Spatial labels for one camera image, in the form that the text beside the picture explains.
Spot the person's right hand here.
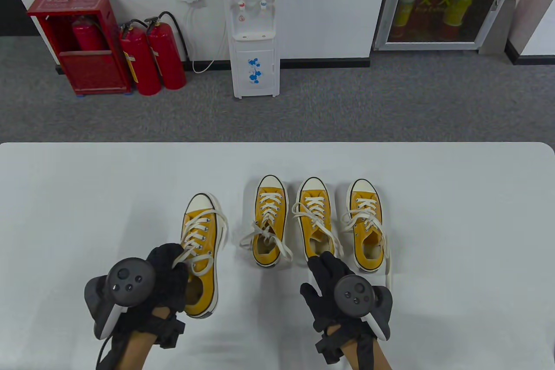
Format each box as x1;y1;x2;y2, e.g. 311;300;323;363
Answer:
300;252;375;338

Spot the person's left hand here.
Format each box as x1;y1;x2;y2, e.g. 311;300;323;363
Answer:
111;243;189;338

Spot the person's right forearm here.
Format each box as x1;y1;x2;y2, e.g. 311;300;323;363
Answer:
327;324;391;370

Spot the black hand controller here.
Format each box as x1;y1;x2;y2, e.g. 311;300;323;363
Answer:
333;275;393;341
85;258;156;340

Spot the white water dispenser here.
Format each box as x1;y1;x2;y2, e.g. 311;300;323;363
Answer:
220;0;281;99

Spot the red fire extinguisher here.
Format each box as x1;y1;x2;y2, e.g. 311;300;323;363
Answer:
144;11;189;91
72;16;107;52
118;20;162;96

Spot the red extinguisher cabinet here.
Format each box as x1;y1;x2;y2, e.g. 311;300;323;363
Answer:
27;0;133;96

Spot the glass fire hydrant cabinet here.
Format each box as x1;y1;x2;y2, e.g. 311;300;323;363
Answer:
373;0;527;52

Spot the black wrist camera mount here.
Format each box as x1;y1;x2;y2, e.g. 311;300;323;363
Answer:
315;326;379;370
96;316;186;370

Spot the black cable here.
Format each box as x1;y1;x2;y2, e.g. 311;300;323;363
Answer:
96;337;111;370

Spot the white power cable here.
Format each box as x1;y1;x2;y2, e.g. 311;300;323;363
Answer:
186;1;228;74

